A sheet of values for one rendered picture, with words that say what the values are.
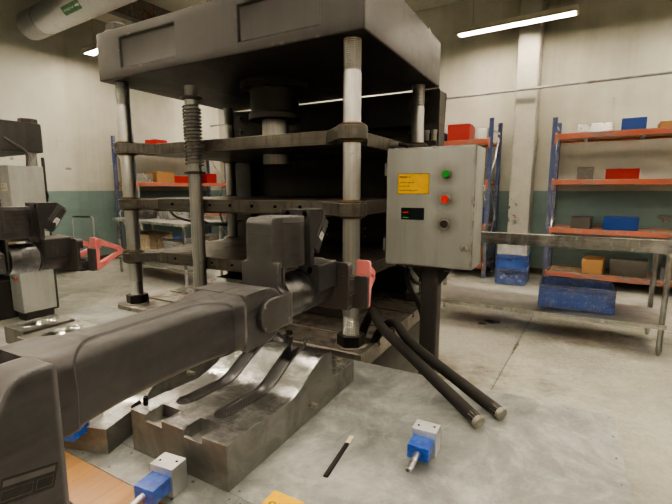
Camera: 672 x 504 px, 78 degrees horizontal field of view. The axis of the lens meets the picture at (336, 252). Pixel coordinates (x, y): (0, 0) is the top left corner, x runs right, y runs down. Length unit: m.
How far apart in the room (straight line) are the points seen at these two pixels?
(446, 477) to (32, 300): 4.76
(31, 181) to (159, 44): 3.38
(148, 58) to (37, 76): 6.73
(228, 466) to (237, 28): 1.38
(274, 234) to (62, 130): 8.29
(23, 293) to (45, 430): 4.91
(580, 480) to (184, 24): 1.83
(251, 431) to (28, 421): 0.61
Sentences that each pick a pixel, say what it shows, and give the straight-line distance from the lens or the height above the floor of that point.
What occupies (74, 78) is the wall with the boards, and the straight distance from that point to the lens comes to 8.96.
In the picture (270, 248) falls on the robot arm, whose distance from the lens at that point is 0.46.
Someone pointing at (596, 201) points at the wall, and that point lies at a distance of 7.13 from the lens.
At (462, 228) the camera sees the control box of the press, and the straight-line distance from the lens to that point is 1.40.
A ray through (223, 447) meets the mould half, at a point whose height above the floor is 0.89.
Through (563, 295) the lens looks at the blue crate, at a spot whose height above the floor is 0.38.
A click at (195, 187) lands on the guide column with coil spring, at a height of 1.34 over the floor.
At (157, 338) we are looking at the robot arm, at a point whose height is 1.22.
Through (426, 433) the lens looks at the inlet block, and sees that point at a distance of 0.93.
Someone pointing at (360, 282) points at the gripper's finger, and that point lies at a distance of 0.58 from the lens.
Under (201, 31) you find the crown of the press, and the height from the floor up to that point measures 1.91.
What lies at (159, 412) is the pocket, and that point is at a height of 0.88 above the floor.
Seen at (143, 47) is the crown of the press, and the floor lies 1.91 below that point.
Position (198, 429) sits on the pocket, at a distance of 0.92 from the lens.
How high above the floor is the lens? 1.33
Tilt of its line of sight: 9 degrees down
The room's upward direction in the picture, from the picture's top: straight up
